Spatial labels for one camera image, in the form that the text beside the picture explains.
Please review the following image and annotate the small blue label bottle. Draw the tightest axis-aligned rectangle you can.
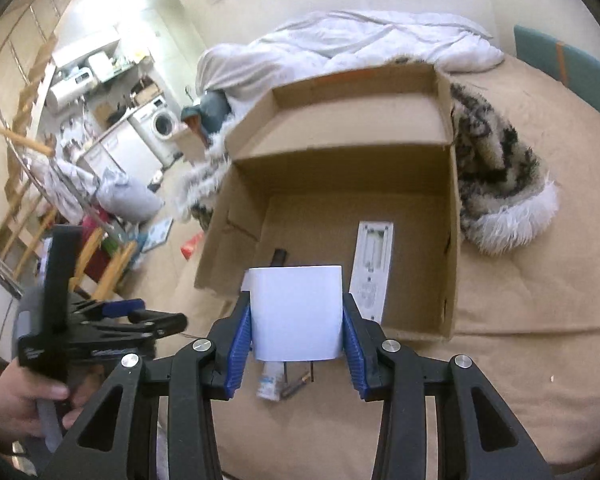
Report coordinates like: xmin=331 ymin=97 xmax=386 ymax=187
xmin=256 ymin=360 xmax=283 ymax=402

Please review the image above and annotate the black gold battery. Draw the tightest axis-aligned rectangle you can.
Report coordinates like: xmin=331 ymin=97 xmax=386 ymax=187
xmin=280 ymin=371 xmax=313 ymax=401

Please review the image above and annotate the teal pillow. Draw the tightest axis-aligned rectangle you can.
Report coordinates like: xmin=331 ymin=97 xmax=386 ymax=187
xmin=180 ymin=91 xmax=231 ymax=136

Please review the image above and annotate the white washing machine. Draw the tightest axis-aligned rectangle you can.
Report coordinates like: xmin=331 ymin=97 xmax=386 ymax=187
xmin=130 ymin=97 xmax=181 ymax=166

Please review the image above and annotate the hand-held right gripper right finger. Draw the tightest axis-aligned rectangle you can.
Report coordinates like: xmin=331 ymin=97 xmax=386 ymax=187
xmin=341 ymin=292 xmax=556 ymax=480

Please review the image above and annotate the white wall cabinet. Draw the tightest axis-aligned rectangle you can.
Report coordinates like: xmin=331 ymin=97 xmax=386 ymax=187
xmin=52 ymin=37 xmax=121 ymax=68

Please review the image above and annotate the white cloth on drying rack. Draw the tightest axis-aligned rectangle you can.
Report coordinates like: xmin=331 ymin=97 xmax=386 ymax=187
xmin=27 ymin=155 xmax=101 ymax=226

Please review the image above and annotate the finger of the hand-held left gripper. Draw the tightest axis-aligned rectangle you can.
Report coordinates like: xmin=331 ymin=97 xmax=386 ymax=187
xmin=75 ymin=309 xmax=189 ymax=341
xmin=70 ymin=298 xmax=147 ymax=321

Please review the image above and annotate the white water heater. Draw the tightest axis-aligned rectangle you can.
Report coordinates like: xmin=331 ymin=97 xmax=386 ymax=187
xmin=46 ymin=80 xmax=86 ymax=113

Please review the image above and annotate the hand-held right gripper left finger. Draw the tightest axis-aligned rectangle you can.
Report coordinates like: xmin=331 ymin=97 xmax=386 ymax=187
xmin=42 ymin=292 xmax=253 ymax=480

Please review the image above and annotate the bathroom scale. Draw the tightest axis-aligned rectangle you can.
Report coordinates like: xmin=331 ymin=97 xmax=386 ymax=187
xmin=141 ymin=217 xmax=174 ymax=253

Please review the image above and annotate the fluffy patterned blanket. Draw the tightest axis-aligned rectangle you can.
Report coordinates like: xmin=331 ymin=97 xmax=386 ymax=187
xmin=172 ymin=55 xmax=561 ymax=256

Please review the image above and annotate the grey stuffed bag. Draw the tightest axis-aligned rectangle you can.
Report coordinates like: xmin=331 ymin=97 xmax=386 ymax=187
xmin=96 ymin=172 xmax=165 ymax=223

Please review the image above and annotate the yellow wooden chair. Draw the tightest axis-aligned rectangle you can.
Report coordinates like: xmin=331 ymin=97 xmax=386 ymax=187
xmin=70 ymin=230 xmax=138 ymax=301

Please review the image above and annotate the white floor cabinet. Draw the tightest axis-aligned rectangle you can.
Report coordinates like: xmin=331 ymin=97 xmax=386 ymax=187
xmin=77 ymin=120 xmax=163 ymax=181

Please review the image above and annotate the cardboard box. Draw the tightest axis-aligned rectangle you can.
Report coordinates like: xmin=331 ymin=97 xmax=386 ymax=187
xmin=194 ymin=60 xmax=463 ymax=343

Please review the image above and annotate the teal cushion with orange stripe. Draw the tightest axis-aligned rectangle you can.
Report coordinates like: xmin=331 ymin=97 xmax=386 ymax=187
xmin=512 ymin=24 xmax=600 ymax=128

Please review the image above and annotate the white charger plug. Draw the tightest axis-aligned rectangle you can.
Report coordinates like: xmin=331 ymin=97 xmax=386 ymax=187
xmin=243 ymin=265 xmax=343 ymax=383

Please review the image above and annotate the wooden staircase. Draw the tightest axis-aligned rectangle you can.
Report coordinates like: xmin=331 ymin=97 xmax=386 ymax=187
xmin=0 ymin=0 xmax=61 ymax=301

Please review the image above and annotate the red packet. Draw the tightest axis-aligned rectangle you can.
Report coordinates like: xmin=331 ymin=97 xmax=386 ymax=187
xmin=181 ymin=232 xmax=205 ymax=260

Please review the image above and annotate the person's left hand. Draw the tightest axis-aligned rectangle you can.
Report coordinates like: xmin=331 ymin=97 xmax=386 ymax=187
xmin=0 ymin=357 xmax=88 ymax=446

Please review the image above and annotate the white remote control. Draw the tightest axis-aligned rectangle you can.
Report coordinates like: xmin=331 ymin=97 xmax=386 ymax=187
xmin=349 ymin=220 xmax=395 ymax=325

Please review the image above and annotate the white duvet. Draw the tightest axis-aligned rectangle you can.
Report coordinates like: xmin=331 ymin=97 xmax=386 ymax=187
xmin=196 ymin=9 xmax=506 ymax=126

